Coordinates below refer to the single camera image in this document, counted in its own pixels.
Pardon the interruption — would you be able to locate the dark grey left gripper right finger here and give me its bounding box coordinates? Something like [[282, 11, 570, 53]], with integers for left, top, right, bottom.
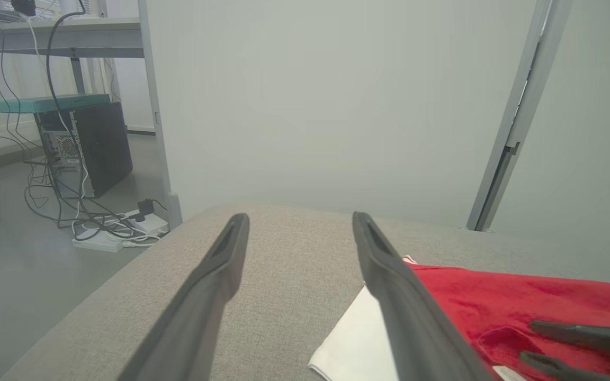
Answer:
[[352, 212, 496, 381]]

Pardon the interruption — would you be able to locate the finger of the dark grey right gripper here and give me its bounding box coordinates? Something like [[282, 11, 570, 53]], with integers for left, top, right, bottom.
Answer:
[[529, 319, 610, 366], [518, 350, 610, 381]]

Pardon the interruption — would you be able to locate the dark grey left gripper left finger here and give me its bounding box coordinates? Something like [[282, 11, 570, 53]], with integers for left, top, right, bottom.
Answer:
[[117, 213, 250, 381]]

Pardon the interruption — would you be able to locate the red jersey with white sleeves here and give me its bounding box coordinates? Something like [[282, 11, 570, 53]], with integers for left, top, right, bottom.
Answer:
[[308, 256, 610, 381]]

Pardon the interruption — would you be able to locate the white power strip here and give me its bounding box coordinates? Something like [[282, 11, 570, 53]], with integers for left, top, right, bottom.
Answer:
[[122, 209, 169, 236], [72, 226, 125, 253]]

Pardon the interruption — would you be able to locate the black computer tower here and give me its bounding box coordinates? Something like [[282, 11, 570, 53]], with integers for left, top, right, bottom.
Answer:
[[35, 102, 133, 199]]

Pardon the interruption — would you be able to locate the teal flat box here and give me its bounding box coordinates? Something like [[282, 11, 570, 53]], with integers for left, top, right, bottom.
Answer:
[[0, 94, 111, 114]]

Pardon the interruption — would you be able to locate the grey metal desk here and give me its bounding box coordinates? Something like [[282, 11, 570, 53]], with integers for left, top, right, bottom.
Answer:
[[0, 16, 145, 212]]

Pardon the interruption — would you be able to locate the grey single partition post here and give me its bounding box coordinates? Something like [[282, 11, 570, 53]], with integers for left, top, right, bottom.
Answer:
[[137, 0, 183, 229]]

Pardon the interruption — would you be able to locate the grey double partition post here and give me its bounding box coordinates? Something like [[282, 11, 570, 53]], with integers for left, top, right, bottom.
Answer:
[[467, 0, 576, 232]]

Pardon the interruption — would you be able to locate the thick black cable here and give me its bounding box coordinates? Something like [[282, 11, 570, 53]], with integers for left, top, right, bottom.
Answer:
[[46, 0, 125, 239]]

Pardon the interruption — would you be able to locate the white cable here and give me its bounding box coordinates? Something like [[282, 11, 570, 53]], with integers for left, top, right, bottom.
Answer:
[[25, 15, 89, 239]]

